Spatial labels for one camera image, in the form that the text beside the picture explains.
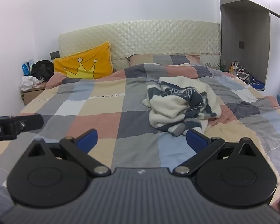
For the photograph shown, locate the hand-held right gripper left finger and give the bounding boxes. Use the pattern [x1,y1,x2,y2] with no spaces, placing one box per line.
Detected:
[26,129,112,177]

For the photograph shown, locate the cream navy striped fleece blanket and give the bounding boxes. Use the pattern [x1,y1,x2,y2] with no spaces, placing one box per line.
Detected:
[142,77,222,137]

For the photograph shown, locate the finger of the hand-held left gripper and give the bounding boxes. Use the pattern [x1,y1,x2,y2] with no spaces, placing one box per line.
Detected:
[11,114,44,134]

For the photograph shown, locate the cream knitted cushion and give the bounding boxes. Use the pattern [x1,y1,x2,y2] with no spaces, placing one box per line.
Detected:
[58,20,221,73]

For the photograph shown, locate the white crumpled cloth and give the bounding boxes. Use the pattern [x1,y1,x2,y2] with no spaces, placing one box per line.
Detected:
[20,75,46,91]

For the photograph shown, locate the checkered pillow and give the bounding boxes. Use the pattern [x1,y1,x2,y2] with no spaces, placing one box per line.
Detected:
[127,54,201,67]

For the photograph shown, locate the black cloth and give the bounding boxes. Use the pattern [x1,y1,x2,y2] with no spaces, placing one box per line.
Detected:
[31,60,55,81]

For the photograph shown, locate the blue tray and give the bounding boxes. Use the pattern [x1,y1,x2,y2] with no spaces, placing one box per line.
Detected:
[247,73,266,91]

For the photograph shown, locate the yellow crown pillow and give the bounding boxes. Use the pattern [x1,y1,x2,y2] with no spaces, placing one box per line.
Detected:
[53,41,114,80]

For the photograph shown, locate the checkered patchwork quilt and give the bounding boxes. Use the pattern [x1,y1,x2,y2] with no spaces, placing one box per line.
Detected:
[0,63,280,215]

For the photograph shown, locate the cardboard box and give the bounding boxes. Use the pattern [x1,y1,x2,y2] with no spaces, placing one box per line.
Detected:
[20,82,48,106]

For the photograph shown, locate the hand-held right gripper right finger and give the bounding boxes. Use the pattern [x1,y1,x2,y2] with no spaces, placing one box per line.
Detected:
[173,129,259,177]

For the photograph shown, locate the blue packet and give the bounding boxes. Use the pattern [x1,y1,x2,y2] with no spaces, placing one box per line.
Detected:
[22,59,35,76]

